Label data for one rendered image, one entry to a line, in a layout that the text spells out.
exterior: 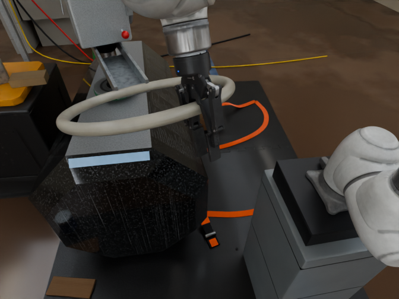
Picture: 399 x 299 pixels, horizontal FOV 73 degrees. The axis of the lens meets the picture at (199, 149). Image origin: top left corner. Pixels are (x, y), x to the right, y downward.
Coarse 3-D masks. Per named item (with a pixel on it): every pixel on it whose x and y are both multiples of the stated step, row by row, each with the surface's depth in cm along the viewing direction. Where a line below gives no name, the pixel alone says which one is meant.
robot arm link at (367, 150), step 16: (368, 128) 79; (352, 144) 79; (368, 144) 76; (384, 144) 74; (336, 160) 85; (352, 160) 78; (368, 160) 76; (384, 160) 74; (336, 176) 85; (352, 176) 77
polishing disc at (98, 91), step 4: (100, 80) 142; (104, 80) 142; (96, 84) 140; (100, 84) 140; (104, 84) 140; (96, 88) 137; (100, 88) 137; (104, 88) 137; (108, 88) 137; (96, 92) 134; (100, 92) 134; (104, 92) 134
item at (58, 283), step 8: (56, 280) 156; (64, 280) 156; (72, 280) 156; (80, 280) 156; (88, 280) 156; (48, 288) 152; (56, 288) 152; (64, 288) 152; (72, 288) 152; (80, 288) 152; (88, 288) 152; (64, 296) 150; (72, 296) 150; (80, 296) 150; (88, 296) 150
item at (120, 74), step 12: (96, 48) 116; (120, 48) 121; (108, 60) 117; (120, 60) 117; (132, 60) 107; (108, 72) 99; (120, 72) 109; (132, 72) 108; (120, 84) 102; (132, 84) 101
